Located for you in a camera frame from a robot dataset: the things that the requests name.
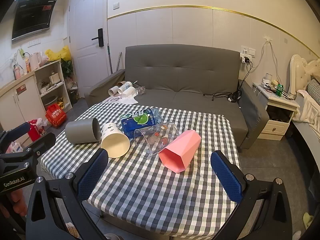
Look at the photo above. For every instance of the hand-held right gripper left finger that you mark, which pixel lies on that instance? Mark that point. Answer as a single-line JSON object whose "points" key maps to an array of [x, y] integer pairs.
{"points": [[92, 176]]}

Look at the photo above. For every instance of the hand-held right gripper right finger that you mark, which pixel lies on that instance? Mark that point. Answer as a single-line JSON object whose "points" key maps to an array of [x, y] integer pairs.
{"points": [[226, 177]]}

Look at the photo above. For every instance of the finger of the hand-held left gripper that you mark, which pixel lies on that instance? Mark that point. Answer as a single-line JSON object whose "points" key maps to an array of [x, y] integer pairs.
{"points": [[17, 129], [41, 142]]}

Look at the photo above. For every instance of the pink faceted cup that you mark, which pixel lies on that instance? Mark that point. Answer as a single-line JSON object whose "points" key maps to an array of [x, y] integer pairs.
{"points": [[183, 152]]}

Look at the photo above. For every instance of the cream printed cup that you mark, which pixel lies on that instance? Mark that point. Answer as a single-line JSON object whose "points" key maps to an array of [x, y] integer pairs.
{"points": [[115, 143]]}

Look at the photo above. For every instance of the grey cup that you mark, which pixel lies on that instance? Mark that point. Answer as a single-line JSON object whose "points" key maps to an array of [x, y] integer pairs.
{"points": [[80, 131]]}

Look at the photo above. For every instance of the clear cup with stickers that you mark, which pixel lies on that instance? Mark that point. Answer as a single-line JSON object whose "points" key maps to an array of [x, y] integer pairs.
{"points": [[152, 140]]}

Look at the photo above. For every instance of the white printed paper cup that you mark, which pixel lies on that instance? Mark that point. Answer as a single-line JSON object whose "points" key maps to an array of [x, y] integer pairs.
{"points": [[125, 86], [128, 91]]}

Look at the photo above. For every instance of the person's left hand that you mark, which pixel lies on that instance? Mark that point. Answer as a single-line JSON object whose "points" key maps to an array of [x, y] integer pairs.
{"points": [[18, 208]]}

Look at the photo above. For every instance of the red and white bag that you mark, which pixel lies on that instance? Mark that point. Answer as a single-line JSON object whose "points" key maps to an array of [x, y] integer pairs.
{"points": [[36, 128]]}

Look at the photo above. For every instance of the pink packet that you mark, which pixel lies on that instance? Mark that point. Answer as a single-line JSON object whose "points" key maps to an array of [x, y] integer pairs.
{"points": [[14, 148]]}

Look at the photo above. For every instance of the kitchen counter cabinet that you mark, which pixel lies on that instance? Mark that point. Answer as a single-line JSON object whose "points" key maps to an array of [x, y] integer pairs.
{"points": [[20, 100]]}

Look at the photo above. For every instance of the red shopping bag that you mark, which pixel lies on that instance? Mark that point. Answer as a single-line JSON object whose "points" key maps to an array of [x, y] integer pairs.
{"points": [[55, 116]]}

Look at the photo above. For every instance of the pink bottle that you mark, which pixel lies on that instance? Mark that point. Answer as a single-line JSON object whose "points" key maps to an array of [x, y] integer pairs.
{"points": [[17, 72]]}

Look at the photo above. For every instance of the open kitchen shelf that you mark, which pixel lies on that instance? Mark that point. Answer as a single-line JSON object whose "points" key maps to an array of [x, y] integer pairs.
{"points": [[53, 85]]}

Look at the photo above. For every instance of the grey checked tablecloth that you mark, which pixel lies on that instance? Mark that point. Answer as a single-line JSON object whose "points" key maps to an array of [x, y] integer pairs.
{"points": [[150, 187]]}

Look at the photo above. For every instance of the pink kettle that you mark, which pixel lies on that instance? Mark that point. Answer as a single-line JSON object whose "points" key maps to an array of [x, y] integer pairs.
{"points": [[35, 61]]}

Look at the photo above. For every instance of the blue plastic bottle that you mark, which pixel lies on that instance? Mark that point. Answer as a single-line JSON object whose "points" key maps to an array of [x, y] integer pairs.
{"points": [[140, 122]]}

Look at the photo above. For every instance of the green plant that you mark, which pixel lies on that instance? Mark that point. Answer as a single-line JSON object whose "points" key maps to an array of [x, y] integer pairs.
{"points": [[67, 68]]}

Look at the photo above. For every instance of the cream nightstand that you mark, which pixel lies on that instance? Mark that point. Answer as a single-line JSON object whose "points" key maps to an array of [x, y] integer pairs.
{"points": [[277, 115]]}

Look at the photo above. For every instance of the white paper sheet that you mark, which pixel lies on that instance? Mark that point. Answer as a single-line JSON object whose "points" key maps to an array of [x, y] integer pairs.
{"points": [[125, 100]]}

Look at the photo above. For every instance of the yellow plastic bag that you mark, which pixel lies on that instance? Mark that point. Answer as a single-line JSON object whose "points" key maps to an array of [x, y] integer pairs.
{"points": [[60, 53]]}

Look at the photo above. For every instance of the white door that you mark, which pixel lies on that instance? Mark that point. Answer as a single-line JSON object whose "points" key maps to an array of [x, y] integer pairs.
{"points": [[86, 62]]}

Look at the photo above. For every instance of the light green slipper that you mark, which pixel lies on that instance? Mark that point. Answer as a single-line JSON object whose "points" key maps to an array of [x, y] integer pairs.
{"points": [[308, 221]]}

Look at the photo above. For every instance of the clear plastic bottle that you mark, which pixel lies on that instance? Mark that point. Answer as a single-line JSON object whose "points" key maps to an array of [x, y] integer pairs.
{"points": [[139, 90]]}

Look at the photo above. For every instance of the green bottle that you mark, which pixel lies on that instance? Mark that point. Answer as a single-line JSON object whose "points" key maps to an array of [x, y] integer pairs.
{"points": [[279, 90]]}

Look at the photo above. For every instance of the cream blanket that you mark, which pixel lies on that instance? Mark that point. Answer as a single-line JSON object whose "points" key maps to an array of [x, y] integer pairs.
{"points": [[308, 110]]}

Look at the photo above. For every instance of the mop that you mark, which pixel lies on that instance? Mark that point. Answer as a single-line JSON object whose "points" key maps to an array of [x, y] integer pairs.
{"points": [[109, 60]]}

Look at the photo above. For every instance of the grey sofa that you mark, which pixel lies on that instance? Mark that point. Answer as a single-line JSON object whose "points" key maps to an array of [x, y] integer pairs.
{"points": [[180, 80]]}

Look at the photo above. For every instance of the black range hood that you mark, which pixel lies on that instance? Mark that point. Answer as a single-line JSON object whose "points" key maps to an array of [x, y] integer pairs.
{"points": [[31, 17]]}

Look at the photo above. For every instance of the checked pillow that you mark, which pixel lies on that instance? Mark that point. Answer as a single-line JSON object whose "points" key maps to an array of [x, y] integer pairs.
{"points": [[314, 90]]}

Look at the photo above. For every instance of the cream bed headboard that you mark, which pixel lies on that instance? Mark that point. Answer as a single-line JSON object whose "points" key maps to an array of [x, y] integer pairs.
{"points": [[300, 72]]}

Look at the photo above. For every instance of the wall socket with chargers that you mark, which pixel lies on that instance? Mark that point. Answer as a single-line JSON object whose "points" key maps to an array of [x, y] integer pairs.
{"points": [[247, 52]]}

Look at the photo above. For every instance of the wall light switch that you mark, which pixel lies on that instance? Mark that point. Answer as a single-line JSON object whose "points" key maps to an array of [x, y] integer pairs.
{"points": [[116, 5]]}

